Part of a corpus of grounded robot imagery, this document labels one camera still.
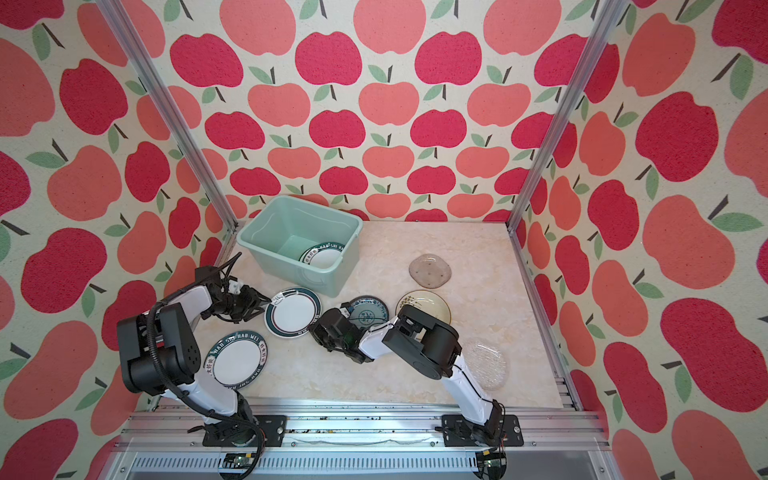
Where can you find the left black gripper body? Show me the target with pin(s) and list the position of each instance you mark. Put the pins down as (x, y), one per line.
(235, 305)

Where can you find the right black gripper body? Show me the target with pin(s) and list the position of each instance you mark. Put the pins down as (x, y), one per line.
(317, 336)

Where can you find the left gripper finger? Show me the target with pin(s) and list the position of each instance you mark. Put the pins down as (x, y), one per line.
(255, 297)
(251, 313)

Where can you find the teal patterned small plate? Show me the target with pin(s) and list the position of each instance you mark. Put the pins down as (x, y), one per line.
(366, 311)

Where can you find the white plate dark green rim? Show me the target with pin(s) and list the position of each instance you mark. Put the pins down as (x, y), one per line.
(291, 312)

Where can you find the white plate lettered rim front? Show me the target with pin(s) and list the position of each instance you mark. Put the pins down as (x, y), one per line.
(237, 359)

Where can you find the white plate red-green lettered rim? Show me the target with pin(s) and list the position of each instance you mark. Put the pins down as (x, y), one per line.
(323, 255)

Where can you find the cream plate with plant drawing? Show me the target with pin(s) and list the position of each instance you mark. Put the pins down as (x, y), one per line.
(428, 302)

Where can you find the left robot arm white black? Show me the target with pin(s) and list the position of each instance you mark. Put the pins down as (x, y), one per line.
(160, 356)

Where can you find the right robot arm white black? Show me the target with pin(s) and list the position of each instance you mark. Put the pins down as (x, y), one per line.
(428, 345)

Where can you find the mint green plastic bin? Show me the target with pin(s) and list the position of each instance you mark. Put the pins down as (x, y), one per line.
(287, 227)

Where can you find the brown speckled square plate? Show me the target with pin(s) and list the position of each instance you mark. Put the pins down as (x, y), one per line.
(430, 271)

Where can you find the clear glass textured plate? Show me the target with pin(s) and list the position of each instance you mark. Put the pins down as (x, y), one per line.
(487, 363)

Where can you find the aluminium front rail frame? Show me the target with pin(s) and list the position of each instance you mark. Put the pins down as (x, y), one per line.
(360, 440)

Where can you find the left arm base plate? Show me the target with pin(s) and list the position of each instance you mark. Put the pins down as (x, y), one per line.
(261, 431)

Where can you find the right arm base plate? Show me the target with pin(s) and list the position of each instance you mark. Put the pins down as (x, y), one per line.
(457, 431)

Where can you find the left aluminium corner post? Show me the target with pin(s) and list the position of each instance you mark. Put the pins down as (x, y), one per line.
(130, 40)

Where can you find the aluminium corner post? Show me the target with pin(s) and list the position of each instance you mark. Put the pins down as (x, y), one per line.
(601, 33)
(130, 40)

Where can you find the right aluminium corner post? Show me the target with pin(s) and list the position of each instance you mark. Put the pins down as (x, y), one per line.
(601, 33)

